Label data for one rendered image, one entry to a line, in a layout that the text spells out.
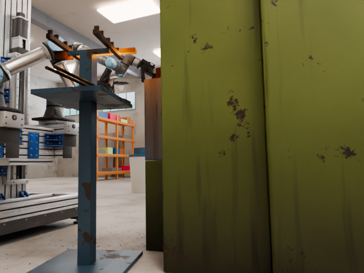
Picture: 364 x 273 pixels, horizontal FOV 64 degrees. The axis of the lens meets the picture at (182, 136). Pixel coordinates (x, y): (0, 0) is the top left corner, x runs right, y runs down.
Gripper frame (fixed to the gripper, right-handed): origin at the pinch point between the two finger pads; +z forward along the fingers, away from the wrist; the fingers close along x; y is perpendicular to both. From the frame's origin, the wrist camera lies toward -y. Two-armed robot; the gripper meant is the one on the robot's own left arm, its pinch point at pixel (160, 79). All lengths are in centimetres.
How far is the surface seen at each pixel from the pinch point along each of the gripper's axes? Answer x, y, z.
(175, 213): -99, -75, 42
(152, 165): -66, -61, 25
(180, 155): -100, -53, 33
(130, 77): 824, 183, -175
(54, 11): 405, 130, -305
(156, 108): -67, -34, 12
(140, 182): 239, -91, 30
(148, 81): -65, -23, 1
